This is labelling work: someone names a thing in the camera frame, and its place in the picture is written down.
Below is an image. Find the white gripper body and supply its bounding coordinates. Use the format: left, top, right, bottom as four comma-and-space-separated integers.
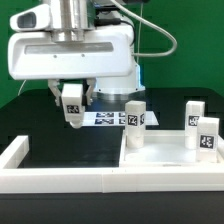
8, 26, 134, 80

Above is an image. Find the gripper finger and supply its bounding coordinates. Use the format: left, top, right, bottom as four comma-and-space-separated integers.
48, 79, 61, 106
82, 78, 96, 106

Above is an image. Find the white square table top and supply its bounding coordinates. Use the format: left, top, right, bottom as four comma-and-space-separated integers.
119, 130, 224, 167

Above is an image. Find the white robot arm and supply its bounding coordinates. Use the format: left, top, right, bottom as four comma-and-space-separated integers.
7, 0, 177, 106

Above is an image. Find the white sheet with tags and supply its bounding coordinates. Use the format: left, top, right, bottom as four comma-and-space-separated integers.
83, 111, 159, 126

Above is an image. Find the white U-shaped fence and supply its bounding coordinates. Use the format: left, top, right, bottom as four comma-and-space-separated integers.
0, 135, 224, 194

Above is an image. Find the white cable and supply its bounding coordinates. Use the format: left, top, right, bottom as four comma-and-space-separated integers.
17, 79, 28, 97

